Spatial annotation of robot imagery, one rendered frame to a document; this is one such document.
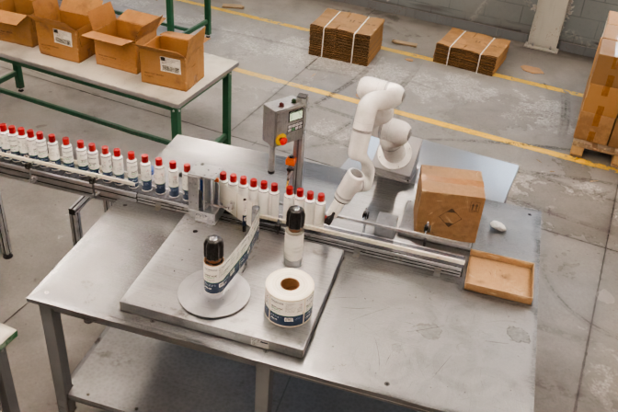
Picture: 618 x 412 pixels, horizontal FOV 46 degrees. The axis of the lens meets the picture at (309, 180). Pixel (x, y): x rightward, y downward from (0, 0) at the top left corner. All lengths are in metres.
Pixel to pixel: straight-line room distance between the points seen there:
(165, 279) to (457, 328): 1.27
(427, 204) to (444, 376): 0.89
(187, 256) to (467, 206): 1.33
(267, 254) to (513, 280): 1.15
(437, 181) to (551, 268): 1.71
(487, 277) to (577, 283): 1.59
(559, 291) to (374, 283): 1.85
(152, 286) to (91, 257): 0.39
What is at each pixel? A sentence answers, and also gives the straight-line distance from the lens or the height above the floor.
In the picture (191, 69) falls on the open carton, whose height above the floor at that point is 0.91.
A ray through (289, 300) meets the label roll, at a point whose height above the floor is 1.02.
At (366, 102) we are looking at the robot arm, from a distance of 3.22.
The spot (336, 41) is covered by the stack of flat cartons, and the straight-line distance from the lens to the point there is 7.39.
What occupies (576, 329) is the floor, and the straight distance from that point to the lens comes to 4.69.
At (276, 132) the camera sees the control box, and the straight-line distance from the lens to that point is 3.31.
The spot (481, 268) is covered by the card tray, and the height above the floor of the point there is 0.83.
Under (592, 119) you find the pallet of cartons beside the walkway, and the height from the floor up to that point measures 0.35.
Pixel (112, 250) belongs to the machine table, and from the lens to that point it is 3.51.
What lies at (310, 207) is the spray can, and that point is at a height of 1.02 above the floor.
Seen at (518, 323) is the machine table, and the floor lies 0.83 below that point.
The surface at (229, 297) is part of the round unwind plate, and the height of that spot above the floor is 0.89.
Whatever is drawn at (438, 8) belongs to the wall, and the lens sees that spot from 8.68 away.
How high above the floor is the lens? 3.01
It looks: 33 degrees down
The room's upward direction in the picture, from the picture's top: 4 degrees clockwise
